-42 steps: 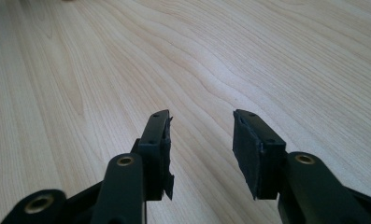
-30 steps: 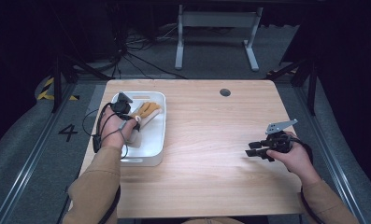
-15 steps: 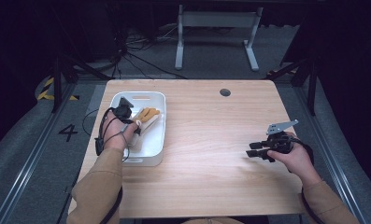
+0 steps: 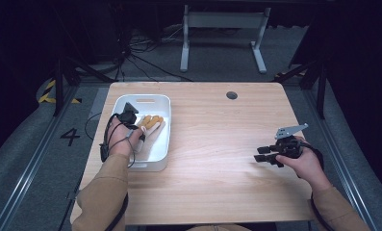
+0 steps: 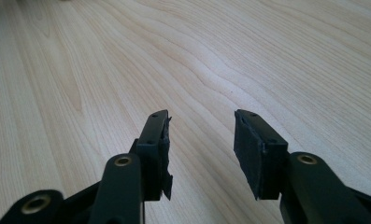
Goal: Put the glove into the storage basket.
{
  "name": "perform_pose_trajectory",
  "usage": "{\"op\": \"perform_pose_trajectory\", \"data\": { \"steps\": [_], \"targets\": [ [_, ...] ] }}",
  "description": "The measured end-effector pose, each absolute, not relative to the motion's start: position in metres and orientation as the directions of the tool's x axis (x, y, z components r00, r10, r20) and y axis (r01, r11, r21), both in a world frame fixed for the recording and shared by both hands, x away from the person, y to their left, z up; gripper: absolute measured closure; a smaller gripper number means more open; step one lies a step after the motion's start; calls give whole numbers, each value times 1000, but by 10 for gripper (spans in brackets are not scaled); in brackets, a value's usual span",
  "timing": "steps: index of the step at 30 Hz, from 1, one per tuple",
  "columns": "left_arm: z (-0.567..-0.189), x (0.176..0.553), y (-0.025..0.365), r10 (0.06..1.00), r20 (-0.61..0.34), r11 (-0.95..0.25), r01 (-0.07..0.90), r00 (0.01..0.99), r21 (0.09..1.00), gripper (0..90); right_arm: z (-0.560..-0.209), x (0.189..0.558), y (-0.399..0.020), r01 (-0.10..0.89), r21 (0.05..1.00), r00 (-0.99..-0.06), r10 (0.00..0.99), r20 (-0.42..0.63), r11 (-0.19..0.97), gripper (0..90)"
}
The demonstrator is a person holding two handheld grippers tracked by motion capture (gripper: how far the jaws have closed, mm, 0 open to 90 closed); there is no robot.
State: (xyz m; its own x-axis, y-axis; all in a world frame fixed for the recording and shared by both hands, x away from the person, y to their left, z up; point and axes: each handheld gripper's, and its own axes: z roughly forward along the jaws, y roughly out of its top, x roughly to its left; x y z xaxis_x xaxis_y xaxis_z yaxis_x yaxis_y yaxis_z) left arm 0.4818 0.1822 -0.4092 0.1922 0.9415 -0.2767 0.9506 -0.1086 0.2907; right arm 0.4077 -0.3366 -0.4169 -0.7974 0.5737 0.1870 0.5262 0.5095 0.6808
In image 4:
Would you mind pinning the person's right hand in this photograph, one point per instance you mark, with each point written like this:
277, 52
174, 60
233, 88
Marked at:
307, 166

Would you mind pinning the yellow black hazard tape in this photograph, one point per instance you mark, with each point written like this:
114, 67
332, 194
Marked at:
47, 93

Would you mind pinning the aluminium floor rail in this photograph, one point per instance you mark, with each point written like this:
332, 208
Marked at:
28, 166
339, 166

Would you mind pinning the white plastic bin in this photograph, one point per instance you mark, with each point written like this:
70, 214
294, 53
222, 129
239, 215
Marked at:
159, 106

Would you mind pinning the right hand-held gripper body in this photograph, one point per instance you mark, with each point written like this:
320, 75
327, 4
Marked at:
289, 146

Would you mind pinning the plain white and yellow glove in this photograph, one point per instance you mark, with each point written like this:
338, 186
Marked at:
151, 123

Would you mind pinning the black metal stand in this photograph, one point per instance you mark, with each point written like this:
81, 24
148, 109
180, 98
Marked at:
59, 86
321, 93

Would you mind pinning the grey metal desk frame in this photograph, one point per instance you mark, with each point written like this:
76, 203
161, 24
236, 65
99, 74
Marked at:
224, 20

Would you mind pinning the grey table grommet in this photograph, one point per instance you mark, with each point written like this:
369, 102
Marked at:
232, 95

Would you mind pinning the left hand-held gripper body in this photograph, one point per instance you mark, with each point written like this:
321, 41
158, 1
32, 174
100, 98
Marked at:
127, 117

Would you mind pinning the person's lap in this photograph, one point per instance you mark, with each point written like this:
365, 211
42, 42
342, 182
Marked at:
220, 228

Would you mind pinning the person's left hand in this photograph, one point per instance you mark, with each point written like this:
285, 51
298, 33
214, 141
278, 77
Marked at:
121, 141

